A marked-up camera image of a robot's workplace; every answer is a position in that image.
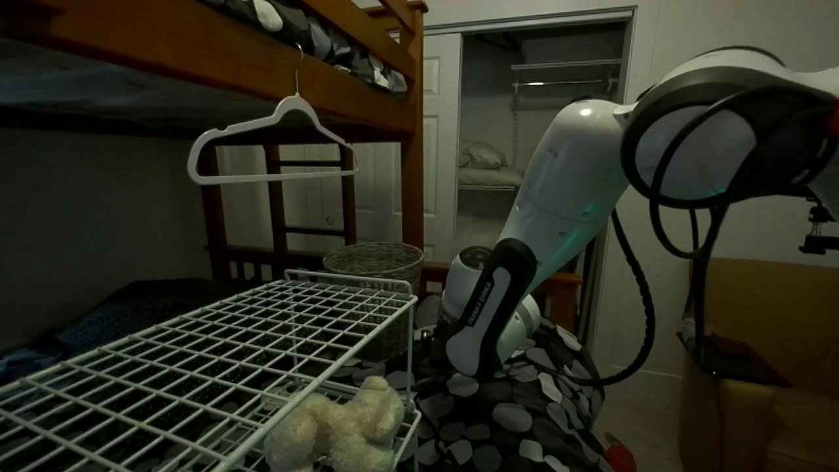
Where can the grey pebble pattern blanket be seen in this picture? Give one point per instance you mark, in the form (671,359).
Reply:
(506,420)

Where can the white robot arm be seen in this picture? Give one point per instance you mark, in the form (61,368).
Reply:
(567,191)

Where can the woven round basket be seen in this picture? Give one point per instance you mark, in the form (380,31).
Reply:
(369,261)

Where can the white pillow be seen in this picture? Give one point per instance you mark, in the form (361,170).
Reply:
(482,158)

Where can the white closet door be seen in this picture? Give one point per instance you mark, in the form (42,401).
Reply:
(440,132)

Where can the brown wooden furniture piece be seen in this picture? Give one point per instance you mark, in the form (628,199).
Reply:
(565,292)

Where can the white clothes hanger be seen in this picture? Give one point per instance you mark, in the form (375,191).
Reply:
(292,106)

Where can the cream plush toy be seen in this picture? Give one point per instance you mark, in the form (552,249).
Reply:
(342,428)

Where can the pebble pattern bunk bedding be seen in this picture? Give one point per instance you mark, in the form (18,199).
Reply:
(329,40)

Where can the white closet shelf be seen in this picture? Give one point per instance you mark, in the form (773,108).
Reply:
(567,66)

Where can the red round object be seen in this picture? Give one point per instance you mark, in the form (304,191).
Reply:
(618,456)

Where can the dark blue mattress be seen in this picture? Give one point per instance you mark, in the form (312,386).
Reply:
(131,316)

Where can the dark flat tablet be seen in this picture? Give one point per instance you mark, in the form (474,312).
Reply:
(742,361)

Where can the brown cardboard box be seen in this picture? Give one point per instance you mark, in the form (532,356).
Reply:
(768,420)

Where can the wooden bunk bed frame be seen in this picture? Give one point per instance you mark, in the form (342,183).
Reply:
(219,52)

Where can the black mounted camera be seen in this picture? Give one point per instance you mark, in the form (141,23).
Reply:
(820,237)

